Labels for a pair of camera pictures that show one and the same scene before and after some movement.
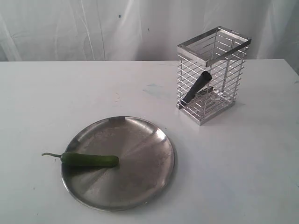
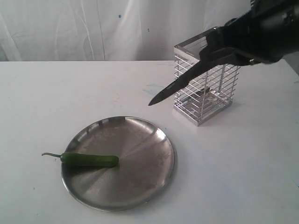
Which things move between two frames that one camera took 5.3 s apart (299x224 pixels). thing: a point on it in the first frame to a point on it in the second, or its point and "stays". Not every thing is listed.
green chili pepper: x=77 y=160 stays
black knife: x=205 y=77 to x=183 y=81
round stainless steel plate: x=145 y=172 stays
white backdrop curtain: x=142 y=30 stays
